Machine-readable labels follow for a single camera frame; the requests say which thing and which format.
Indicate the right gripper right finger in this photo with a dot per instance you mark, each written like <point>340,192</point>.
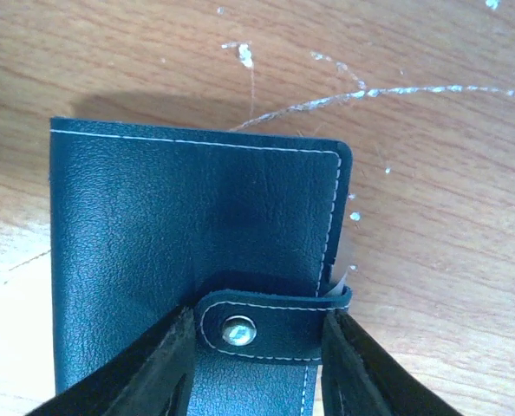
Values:
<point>360,377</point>

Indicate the blue leather card holder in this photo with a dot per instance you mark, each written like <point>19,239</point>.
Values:
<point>241,227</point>

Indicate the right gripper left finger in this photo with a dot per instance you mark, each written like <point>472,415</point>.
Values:
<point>153,376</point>

